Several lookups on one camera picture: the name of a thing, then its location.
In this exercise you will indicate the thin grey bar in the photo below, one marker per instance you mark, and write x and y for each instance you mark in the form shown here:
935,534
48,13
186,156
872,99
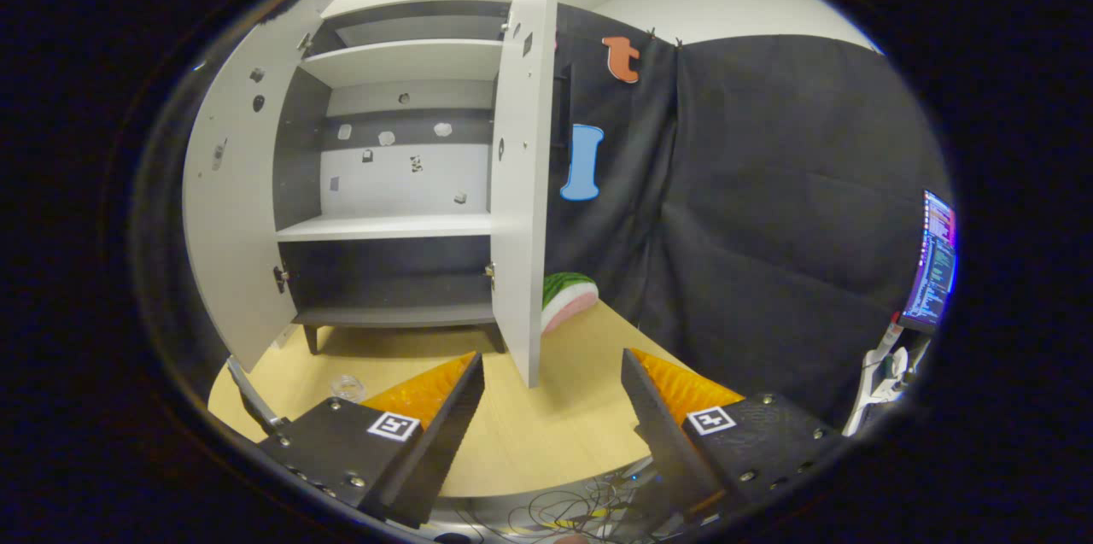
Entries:
252,394

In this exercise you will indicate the watermelon slice toy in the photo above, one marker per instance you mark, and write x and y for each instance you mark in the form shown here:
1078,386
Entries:
568,296

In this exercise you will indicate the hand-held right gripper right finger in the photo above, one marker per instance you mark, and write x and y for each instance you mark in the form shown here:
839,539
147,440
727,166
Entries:
662,441

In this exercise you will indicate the white cabinet door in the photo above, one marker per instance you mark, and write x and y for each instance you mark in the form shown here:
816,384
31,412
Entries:
230,228
521,185

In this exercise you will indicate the white plastic stand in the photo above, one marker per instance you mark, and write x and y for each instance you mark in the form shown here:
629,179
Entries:
871,390

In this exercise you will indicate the white cabinet shelf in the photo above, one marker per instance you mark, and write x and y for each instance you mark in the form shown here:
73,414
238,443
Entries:
384,226
401,61

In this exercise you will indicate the computer monitor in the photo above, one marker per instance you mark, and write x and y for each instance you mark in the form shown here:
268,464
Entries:
935,262

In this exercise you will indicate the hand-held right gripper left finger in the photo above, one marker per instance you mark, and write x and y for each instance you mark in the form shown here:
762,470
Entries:
440,450

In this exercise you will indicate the white cabinet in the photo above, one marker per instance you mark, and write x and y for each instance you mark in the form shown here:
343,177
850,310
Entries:
384,226

